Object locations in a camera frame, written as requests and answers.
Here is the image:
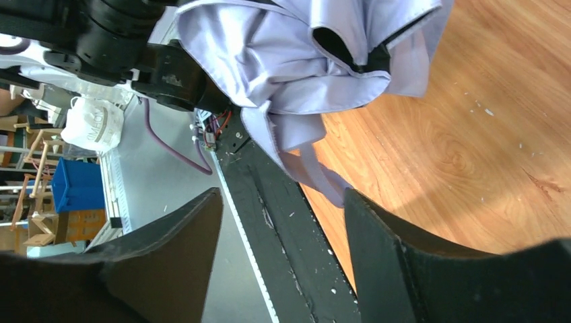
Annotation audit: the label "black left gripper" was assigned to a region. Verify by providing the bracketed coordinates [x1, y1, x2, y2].
[131, 39, 230, 114]

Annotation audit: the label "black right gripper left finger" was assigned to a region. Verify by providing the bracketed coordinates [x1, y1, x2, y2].
[1, 188, 224, 322]

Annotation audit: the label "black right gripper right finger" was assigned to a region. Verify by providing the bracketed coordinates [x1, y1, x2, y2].
[344, 189, 570, 322]

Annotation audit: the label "lavender folding umbrella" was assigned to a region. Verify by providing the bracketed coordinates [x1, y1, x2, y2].
[176, 0, 453, 207]

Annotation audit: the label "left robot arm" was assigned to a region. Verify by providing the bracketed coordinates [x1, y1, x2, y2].
[1, 1, 230, 113]

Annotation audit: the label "white plastic bag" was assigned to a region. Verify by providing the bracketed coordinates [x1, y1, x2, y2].
[61, 96, 124, 153]

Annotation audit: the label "blue storage bin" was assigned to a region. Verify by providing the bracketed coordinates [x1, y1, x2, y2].
[51, 157, 105, 213]

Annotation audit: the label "wooden chair frames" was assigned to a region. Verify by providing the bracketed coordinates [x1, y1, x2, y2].
[1, 118, 65, 252]

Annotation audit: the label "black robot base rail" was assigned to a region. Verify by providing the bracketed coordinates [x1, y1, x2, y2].
[215, 108, 361, 322]

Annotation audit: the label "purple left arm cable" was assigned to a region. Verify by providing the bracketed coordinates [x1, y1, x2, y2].
[141, 97, 214, 176]

